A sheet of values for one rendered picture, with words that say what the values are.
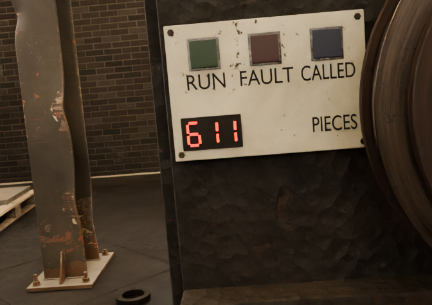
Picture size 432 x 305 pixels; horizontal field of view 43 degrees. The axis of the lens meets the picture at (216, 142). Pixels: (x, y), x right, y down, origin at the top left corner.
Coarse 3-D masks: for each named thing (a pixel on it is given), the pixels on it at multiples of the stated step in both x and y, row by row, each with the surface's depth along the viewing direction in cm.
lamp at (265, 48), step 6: (252, 36) 71; (258, 36) 71; (264, 36) 71; (270, 36) 71; (276, 36) 71; (252, 42) 71; (258, 42) 71; (264, 42) 71; (270, 42) 71; (276, 42) 71; (252, 48) 71; (258, 48) 71; (264, 48) 71; (270, 48) 71; (276, 48) 71; (252, 54) 71; (258, 54) 71; (264, 54) 71; (270, 54) 71; (276, 54) 71; (252, 60) 71; (258, 60) 71; (264, 60) 71; (270, 60) 71; (276, 60) 71
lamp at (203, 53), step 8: (200, 40) 71; (208, 40) 71; (216, 40) 71; (192, 48) 71; (200, 48) 71; (208, 48) 71; (216, 48) 71; (192, 56) 71; (200, 56) 71; (208, 56) 71; (216, 56) 71; (192, 64) 72; (200, 64) 71; (208, 64) 71; (216, 64) 71
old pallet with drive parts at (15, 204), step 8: (32, 192) 546; (16, 200) 514; (32, 200) 549; (0, 208) 484; (8, 208) 483; (16, 208) 500; (24, 208) 533; (0, 216) 463; (8, 216) 497; (16, 216) 499; (0, 224) 479; (8, 224) 480
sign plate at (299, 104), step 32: (192, 32) 71; (224, 32) 71; (256, 32) 71; (288, 32) 71; (352, 32) 71; (224, 64) 72; (256, 64) 72; (288, 64) 72; (320, 64) 71; (352, 64) 71; (192, 96) 73; (224, 96) 72; (256, 96) 72; (288, 96) 72; (320, 96) 72; (352, 96) 72; (192, 128) 73; (224, 128) 73; (256, 128) 73; (288, 128) 73; (320, 128) 72; (352, 128) 72; (192, 160) 74
